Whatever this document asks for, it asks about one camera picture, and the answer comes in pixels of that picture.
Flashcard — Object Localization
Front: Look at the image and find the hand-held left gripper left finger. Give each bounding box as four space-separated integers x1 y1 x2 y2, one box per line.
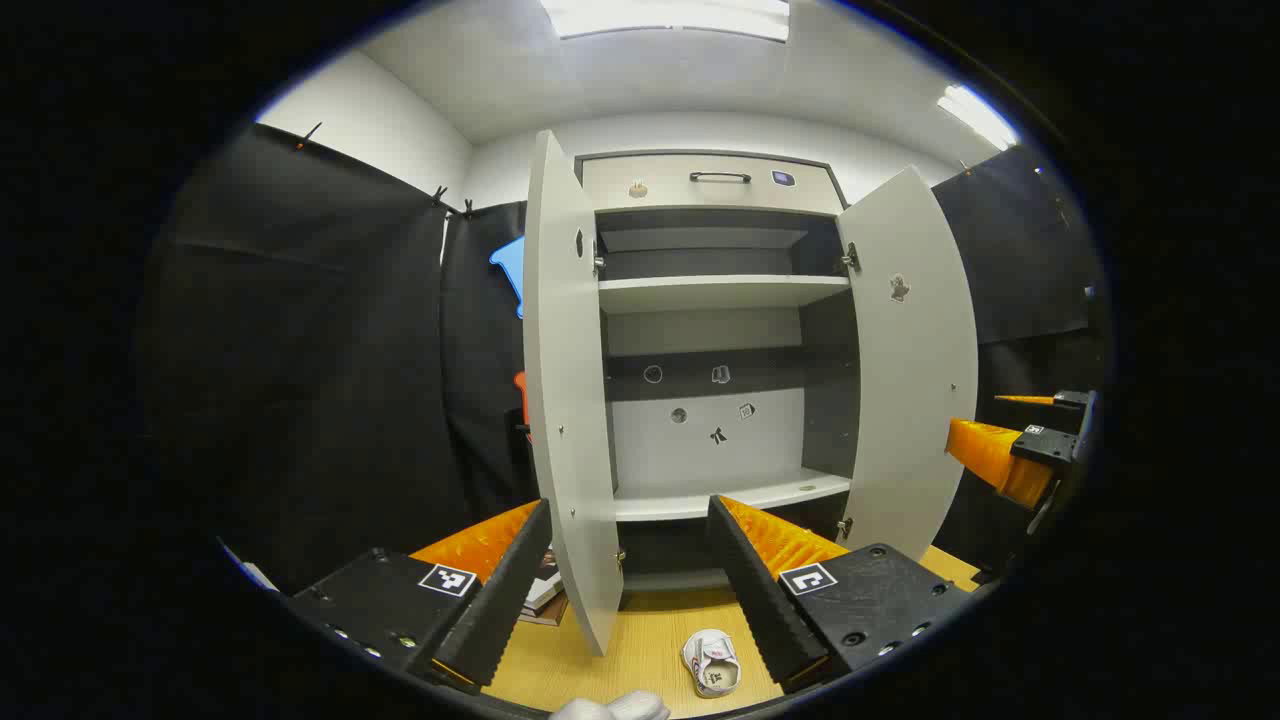
288 498 554 691

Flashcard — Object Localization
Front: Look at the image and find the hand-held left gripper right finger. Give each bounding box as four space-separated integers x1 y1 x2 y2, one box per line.
706 494 975 695

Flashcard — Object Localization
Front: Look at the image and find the white shoe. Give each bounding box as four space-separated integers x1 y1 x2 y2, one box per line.
682 629 742 699

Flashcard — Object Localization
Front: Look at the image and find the white shoe cabinet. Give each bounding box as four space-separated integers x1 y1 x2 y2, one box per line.
575 150 863 593

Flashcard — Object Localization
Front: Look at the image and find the dark cabinet bottom shelf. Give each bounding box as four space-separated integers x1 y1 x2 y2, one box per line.
620 568 737 593

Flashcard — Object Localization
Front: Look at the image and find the white cabinet shelf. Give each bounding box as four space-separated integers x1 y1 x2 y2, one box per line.
612 468 852 523
598 275 852 316

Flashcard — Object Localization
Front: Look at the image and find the white cabinet drawer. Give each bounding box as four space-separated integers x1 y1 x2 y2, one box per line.
582 155 847 216

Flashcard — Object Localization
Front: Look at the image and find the photo cover book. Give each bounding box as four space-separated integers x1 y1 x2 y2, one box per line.
520 545 568 613

